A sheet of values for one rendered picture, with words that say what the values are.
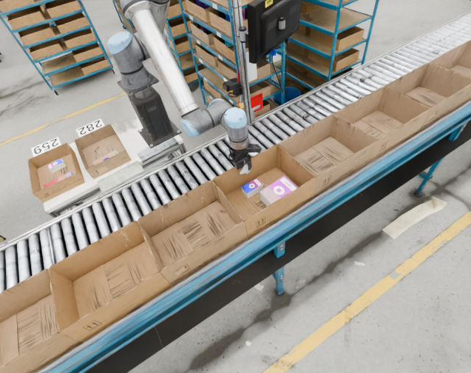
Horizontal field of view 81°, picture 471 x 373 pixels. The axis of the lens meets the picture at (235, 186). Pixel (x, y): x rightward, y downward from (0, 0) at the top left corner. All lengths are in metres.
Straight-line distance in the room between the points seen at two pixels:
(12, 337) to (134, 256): 0.55
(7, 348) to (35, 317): 0.13
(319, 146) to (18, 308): 1.66
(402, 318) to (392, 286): 0.21
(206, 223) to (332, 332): 1.15
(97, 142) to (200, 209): 1.20
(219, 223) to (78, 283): 0.69
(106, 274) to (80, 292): 0.12
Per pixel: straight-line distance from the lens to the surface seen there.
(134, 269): 1.39
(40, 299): 1.58
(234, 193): 1.46
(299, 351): 2.06
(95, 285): 1.45
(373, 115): 1.96
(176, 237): 1.39
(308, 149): 1.67
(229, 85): 1.89
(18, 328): 1.59
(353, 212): 1.75
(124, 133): 2.35
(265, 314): 2.10
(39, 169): 2.45
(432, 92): 2.27
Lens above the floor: 2.03
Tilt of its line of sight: 50 degrees down
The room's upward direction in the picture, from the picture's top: 12 degrees counter-clockwise
